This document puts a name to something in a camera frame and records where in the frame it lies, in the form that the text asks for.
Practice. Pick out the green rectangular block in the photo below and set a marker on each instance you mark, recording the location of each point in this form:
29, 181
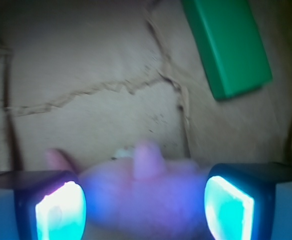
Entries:
230, 46

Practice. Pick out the pink plush bunny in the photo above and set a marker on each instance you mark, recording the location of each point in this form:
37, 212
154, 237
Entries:
142, 194

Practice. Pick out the brown paper bag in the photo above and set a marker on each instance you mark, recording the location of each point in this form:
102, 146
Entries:
89, 77

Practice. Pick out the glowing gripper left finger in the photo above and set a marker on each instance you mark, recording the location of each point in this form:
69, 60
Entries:
41, 205

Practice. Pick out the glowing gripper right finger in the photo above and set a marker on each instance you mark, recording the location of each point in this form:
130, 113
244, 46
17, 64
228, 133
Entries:
249, 201

